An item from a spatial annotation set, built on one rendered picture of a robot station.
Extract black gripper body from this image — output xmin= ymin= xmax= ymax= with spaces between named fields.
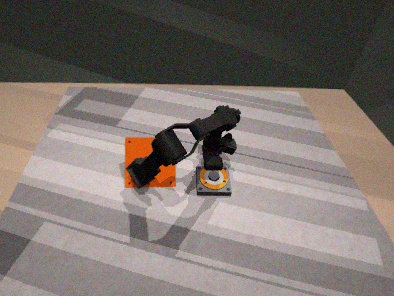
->
xmin=203 ymin=137 xmax=223 ymax=170

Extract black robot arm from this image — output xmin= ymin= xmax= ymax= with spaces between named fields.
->
xmin=125 ymin=105 xmax=241 ymax=189

